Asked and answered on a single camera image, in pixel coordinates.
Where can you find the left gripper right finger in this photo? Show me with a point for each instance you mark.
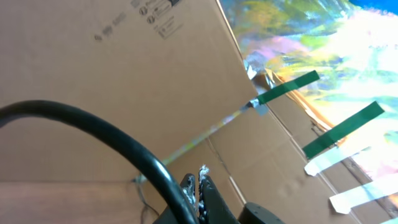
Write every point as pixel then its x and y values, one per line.
pixel 211 205

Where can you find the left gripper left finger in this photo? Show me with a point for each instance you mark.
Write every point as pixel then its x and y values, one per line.
pixel 179 201

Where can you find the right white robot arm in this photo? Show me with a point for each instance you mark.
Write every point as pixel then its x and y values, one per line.
pixel 253 213

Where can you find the back cardboard panel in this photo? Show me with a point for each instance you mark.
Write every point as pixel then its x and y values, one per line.
pixel 163 72

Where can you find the upper green tape strip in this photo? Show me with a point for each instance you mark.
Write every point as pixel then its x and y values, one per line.
pixel 286 87

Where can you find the green tape strip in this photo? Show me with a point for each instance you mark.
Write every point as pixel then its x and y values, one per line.
pixel 341 130
pixel 286 87

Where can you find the lower green tape strip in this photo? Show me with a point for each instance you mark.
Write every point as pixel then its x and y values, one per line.
pixel 341 130

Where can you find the colourful painted backdrop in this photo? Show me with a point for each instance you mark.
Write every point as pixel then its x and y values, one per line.
pixel 353 47

